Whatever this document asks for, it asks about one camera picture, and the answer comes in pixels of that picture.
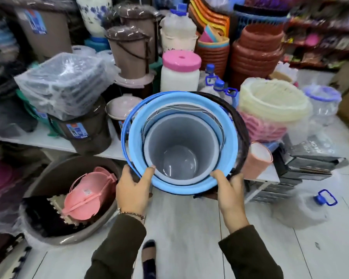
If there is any person's right hand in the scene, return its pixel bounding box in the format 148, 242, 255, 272
211, 170, 250, 233

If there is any person's left hand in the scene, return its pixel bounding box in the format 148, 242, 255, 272
116, 164, 156, 216

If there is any light blue plastic bucket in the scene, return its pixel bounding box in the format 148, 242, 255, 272
121, 91, 239, 196

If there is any dark brown plastic bucket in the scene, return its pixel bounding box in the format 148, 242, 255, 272
192, 91, 251, 200

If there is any person's left forearm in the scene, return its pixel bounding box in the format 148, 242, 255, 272
84, 213, 147, 279

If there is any person's right forearm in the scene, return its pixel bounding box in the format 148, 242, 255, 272
218, 225, 284, 279

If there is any pink plastic cup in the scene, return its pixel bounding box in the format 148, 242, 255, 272
241, 141, 274, 180

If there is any grey plastic bucket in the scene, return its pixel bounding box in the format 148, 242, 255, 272
143, 113, 220, 186

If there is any stack of pink baskets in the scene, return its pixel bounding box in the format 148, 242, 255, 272
238, 111, 288, 143

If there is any pink plastic bucket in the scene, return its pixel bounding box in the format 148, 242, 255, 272
61, 167, 118, 221

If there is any small brown bin pink lid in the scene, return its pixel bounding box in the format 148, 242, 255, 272
105, 93, 143, 140

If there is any brown dustbin with blue label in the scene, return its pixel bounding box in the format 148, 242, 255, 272
48, 96, 113, 156

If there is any person's dark shoe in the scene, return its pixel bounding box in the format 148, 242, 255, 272
141, 239, 157, 279

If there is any large grey-brown plastic basin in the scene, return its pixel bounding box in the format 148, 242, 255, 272
19, 155, 123, 246

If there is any stack of black boxes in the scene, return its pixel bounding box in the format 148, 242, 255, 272
249, 133, 349, 204

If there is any clear bottle with blue cap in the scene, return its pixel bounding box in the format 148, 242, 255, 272
202, 79, 239, 105
204, 63, 219, 86

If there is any brown bucket with pink lid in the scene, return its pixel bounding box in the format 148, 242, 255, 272
113, 70, 157, 100

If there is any wrapped stack of cream baskets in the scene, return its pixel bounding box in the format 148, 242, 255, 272
238, 78, 313, 123

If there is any white jar with pink lid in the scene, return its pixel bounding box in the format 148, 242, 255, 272
160, 50, 202, 93

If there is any dark foam puzzle mat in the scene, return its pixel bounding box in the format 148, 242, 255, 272
23, 195, 86, 239

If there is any brown lidded bucket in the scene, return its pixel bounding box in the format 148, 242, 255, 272
116, 4, 164, 64
105, 25, 152, 80

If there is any stack of small terracotta pots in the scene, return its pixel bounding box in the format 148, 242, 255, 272
195, 37, 230, 79

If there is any plastic-wrapped stack of grey trays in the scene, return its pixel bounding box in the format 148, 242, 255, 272
14, 52, 120, 121

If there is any clear jar with purple lid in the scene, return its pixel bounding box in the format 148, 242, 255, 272
302, 85, 342, 127

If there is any stack of large terracotta pots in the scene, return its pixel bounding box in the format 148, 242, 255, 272
230, 24, 286, 88

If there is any green plastic basin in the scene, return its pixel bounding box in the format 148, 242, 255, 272
16, 89, 59, 137

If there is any white jug with blue cap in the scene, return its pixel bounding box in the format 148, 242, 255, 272
159, 3, 198, 53

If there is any stack of colourful plastic basins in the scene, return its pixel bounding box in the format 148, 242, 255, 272
188, 0, 231, 37

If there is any black and white foam mat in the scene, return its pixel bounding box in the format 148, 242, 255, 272
0, 233, 33, 279

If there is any blue plastic basket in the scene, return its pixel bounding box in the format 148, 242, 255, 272
231, 4, 290, 44

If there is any white container blue floral print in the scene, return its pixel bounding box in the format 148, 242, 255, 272
75, 0, 113, 38

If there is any large brown bin blue label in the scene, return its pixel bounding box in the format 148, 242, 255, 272
14, 5, 74, 62

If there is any shelf of assorted goods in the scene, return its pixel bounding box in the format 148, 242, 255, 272
284, 0, 349, 71

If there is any beaded bracelet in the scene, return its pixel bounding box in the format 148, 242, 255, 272
117, 208, 146, 220

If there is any clear jug with blue handle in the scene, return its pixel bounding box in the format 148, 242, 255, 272
275, 189, 338, 230

